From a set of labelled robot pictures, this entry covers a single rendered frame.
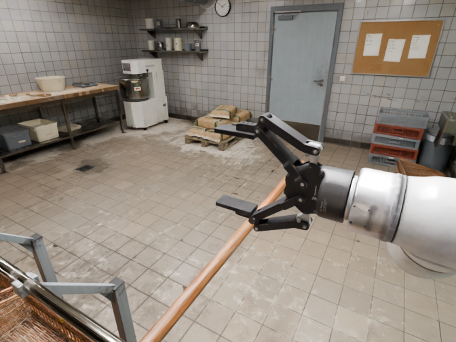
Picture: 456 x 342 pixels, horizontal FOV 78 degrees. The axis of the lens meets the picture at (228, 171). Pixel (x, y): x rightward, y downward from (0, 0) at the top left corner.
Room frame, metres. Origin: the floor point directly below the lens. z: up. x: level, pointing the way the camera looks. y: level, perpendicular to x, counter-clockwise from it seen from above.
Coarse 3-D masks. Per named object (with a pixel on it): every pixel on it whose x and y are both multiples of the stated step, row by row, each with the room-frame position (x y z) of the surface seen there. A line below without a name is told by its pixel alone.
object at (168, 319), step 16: (272, 192) 0.85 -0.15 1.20; (240, 240) 0.60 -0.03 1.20; (224, 256) 0.54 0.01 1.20; (208, 272) 0.48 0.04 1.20; (192, 288) 0.43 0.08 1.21; (176, 304) 0.39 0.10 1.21; (160, 320) 0.36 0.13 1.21; (176, 320) 0.37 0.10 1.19; (144, 336) 0.33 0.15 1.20; (160, 336) 0.33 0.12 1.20
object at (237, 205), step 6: (222, 198) 0.44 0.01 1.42; (228, 198) 0.44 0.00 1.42; (234, 198) 0.44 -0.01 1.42; (216, 204) 0.43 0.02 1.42; (222, 204) 0.42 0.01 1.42; (228, 204) 0.42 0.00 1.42; (234, 204) 0.42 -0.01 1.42; (240, 204) 0.42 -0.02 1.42; (246, 204) 0.42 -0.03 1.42; (252, 204) 0.42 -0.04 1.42; (234, 210) 0.41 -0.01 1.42; (240, 210) 0.41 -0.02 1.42; (246, 210) 0.40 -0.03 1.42; (252, 210) 0.40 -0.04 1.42
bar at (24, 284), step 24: (0, 240) 0.83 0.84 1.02; (24, 240) 0.88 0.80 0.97; (0, 264) 0.54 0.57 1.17; (48, 264) 0.92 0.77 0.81; (24, 288) 0.47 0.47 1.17; (48, 288) 0.47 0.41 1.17; (72, 288) 0.56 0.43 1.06; (96, 288) 0.62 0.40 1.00; (120, 288) 0.68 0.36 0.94; (72, 312) 0.40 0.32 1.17; (120, 312) 0.66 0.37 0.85; (96, 336) 0.35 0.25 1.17; (120, 336) 0.67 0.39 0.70
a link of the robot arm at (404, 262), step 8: (392, 248) 0.36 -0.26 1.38; (400, 248) 0.33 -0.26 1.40; (392, 256) 0.37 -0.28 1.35; (400, 256) 0.33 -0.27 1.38; (400, 264) 0.35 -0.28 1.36; (408, 264) 0.32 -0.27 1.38; (416, 264) 0.31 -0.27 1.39; (408, 272) 0.35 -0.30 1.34; (416, 272) 0.32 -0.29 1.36; (424, 272) 0.31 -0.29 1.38; (432, 272) 0.30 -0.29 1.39
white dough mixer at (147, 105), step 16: (128, 64) 5.55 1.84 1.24; (144, 64) 5.71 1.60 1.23; (160, 64) 6.09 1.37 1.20; (128, 80) 5.40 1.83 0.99; (144, 80) 5.56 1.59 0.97; (160, 80) 6.03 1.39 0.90; (128, 96) 5.42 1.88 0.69; (144, 96) 5.52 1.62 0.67; (160, 96) 5.99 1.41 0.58; (128, 112) 5.49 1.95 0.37; (144, 112) 5.51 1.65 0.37; (160, 112) 5.91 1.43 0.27; (144, 128) 5.51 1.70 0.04
